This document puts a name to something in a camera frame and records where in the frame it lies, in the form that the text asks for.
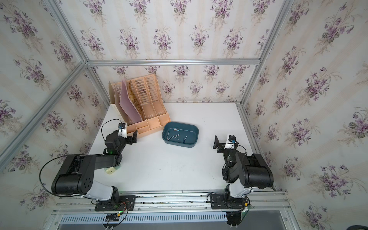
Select teal plastic storage box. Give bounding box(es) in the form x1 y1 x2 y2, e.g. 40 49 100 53
162 122 199 148

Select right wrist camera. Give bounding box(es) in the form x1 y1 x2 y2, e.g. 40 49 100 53
225 135 239 150

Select aluminium front rail frame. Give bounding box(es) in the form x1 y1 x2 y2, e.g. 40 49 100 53
45 189 300 230

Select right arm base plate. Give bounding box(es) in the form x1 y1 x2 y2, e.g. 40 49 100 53
206 192 251 210

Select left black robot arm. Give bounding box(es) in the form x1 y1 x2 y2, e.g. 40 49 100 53
38 119 138 204

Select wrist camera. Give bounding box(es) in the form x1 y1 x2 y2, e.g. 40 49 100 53
117 122 127 138
225 135 239 150

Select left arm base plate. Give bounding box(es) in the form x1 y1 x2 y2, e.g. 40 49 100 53
94 195 137 212

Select purple translucent folder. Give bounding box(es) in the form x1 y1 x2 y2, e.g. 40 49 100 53
119 80 142 123

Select peach plastic file organizer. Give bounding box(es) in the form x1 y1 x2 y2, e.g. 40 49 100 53
108 74 171 138

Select aluminium cage frame bars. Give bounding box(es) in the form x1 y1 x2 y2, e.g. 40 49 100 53
0 0 294 190

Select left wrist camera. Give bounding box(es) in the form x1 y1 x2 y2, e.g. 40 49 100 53
117 122 127 138

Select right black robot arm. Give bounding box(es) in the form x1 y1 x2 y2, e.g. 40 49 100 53
213 135 274 202

